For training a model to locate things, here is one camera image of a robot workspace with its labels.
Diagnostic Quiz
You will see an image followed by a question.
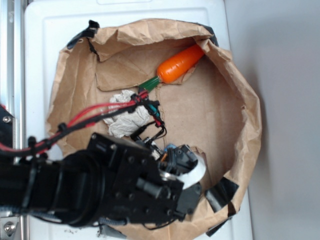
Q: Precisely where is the white plastic tray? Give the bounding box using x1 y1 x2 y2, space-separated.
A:
24 0 253 240

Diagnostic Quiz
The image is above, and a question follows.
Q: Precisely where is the aluminium frame rail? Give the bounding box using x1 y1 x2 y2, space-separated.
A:
0 0 27 240

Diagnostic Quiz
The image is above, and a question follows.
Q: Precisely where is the blue sponge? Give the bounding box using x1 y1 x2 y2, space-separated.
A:
166 143 176 149

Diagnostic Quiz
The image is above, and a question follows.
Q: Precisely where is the crumpled white paper towel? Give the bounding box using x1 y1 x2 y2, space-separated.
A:
103 89 150 138

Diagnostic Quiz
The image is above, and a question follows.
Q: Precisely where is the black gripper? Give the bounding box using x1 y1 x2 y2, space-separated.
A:
87 133 202 224

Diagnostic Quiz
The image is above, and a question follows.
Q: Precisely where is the brown paper bag bin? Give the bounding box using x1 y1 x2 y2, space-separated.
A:
46 18 262 240

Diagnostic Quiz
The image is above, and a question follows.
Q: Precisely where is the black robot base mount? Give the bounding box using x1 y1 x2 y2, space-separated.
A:
0 104 15 150

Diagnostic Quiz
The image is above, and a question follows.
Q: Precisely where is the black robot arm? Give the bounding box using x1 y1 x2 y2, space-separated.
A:
0 133 202 227

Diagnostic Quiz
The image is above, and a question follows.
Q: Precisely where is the orange plastic toy carrot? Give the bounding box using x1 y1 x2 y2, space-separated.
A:
138 44 205 92

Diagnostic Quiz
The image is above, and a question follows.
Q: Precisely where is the red and black cable bundle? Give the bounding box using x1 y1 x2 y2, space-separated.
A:
0 90 167 157

